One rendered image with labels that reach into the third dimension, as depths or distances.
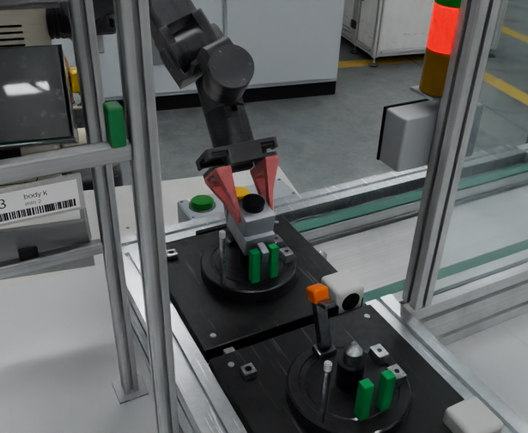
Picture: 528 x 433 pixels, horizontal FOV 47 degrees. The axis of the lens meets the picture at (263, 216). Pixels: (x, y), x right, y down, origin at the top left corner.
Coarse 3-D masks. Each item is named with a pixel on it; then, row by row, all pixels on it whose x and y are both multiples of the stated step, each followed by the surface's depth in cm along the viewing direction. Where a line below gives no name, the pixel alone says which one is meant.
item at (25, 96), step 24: (0, 48) 45; (24, 48) 45; (48, 48) 45; (0, 72) 45; (24, 72) 45; (48, 72) 46; (0, 96) 45; (24, 96) 45; (48, 96) 46; (0, 120) 45; (24, 120) 46; (48, 120) 46; (72, 120) 47; (0, 144) 71; (24, 144) 46; (48, 144) 47
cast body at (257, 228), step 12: (240, 204) 81; (252, 204) 80; (264, 204) 81; (228, 216) 84; (240, 216) 80; (252, 216) 79; (264, 216) 80; (228, 228) 85; (240, 228) 81; (252, 228) 80; (264, 228) 81; (240, 240) 82; (252, 240) 81; (264, 240) 82; (264, 252) 80
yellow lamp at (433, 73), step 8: (424, 56) 70; (432, 56) 68; (440, 56) 67; (448, 56) 67; (424, 64) 70; (432, 64) 68; (440, 64) 68; (424, 72) 70; (432, 72) 69; (440, 72) 68; (424, 80) 70; (432, 80) 69; (440, 80) 68; (424, 88) 70; (432, 88) 69; (440, 88) 69; (440, 96) 69
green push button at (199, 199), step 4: (196, 196) 106; (200, 196) 106; (204, 196) 106; (208, 196) 106; (192, 200) 104; (196, 200) 104; (200, 200) 104; (204, 200) 104; (208, 200) 104; (212, 200) 105; (192, 204) 104; (196, 204) 103; (200, 204) 103; (204, 204) 103; (208, 204) 104; (212, 204) 104; (196, 208) 103; (200, 208) 103; (204, 208) 103; (208, 208) 104
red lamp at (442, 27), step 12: (432, 12) 67; (444, 12) 65; (456, 12) 64; (432, 24) 67; (444, 24) 65; (456, 24) 65; (432, 36) 67; (444, 36) 66; (432, 48) 68; (444, 48) 67
